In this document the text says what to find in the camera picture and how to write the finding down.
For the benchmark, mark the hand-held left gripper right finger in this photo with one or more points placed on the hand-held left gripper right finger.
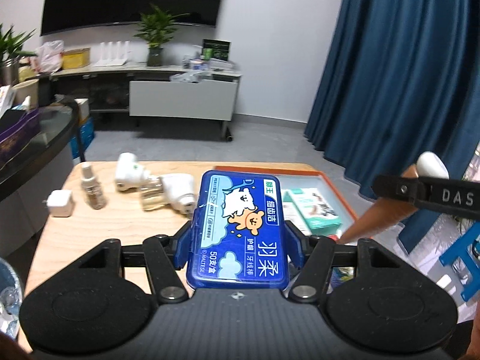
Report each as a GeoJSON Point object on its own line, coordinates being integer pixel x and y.
{"type": "Point", "coordinates": [294, 243]}

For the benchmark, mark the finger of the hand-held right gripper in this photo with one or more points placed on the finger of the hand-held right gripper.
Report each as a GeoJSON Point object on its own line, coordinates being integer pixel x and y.
{"type": "Point", "coordinates": [397, 189]}

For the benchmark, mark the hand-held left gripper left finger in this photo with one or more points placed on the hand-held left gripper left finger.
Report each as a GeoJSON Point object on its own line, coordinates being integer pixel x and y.
{"type": "Point", "coordinates": [183, 243]}

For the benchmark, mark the green bandage box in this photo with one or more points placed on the green bandage box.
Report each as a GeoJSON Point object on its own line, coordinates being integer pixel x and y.
{"type": "Point", "coordinates": [315, 213]}

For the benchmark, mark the white plug-in mosquito heater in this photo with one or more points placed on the white plug-in mosquito heater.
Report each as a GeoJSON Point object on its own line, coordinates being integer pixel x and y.
{"type": "Point", "coordinates": [125, 172]}
{"type": "Point", "coordinates": [178, 191]}

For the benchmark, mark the blue floss pick box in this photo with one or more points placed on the blue floss pick box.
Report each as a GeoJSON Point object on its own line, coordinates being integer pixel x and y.
{"type": "Point", "coordinates": [240, 232]}

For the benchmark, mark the clear liquid refill bottle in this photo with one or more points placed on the clear liquid refill bottle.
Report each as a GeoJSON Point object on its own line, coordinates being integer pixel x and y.
{"type": "Point", "coordinates": [152, 197]}

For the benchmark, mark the brown liquid refill bottle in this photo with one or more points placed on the brown liquid refill bottle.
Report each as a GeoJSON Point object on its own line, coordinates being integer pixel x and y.
{"type": "Point", "coordinates": [93, 195]}

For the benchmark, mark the white charger cube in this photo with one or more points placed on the white charger cube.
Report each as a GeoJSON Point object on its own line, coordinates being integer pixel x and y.
{"type": "Point", "coordinates": [60, 204]}

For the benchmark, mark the blue plastic stool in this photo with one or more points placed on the blue plastic stool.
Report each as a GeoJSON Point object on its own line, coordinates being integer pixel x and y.
{"type": "Point", "coordinates": [459, 258]}

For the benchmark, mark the blue curtain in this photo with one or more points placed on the blue curtain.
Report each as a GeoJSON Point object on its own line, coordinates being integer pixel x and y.
{"type": "Point", "coordinates": [393, 63]}

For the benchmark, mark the blue plastic bag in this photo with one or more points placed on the blue plastic bag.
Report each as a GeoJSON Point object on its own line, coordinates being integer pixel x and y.
{"type": "Point", "coordinates": [84, 135]}

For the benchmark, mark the clear plastic bag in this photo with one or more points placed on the clear plastic bag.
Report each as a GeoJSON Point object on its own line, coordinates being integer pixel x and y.
{"type": "Point", "coordinates": [187, 77]}

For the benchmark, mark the dark glass table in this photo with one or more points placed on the dark glass table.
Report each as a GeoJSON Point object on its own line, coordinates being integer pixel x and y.
{"type": "Point", "coordinates": [48, 131]}

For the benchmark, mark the pile of small boxes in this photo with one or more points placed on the pile of small boxes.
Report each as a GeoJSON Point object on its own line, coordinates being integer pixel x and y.
{"type": "Point", "coordinates": [210, 65]}

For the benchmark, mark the grey television cabinet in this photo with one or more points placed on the grey television cabinet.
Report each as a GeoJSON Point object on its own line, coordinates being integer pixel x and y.
{"type": "Point", "coordinates": [123, 68]}

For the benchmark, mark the black and green box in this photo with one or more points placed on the black and green box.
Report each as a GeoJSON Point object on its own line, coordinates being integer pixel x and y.
{"type": "Point", "coordinates": [215, 50]}

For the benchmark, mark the white router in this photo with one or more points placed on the white router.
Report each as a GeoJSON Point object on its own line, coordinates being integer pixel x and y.
{"type": "Point", "coordinates": [112, 60]}

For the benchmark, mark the yellow cardboard box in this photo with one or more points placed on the yellow cardboard box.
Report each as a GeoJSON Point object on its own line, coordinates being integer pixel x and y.
{"type": "Point", "coordinates": [77, 60]}

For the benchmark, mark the potted plant in glass vase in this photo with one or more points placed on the potted plant in glass vase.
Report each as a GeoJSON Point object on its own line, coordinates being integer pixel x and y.
{"type": "Point", "coordinates": [155, 26]}

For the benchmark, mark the white plastic bag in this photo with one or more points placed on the white plastic bag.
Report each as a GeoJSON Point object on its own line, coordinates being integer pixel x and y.
{"type": "Point", "coordinates": [50, 56]}

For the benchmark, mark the leafy green plant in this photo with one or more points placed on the leafy green plant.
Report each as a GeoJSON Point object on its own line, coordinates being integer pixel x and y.
{"type": "Point", "coordinates": [11, 45]}

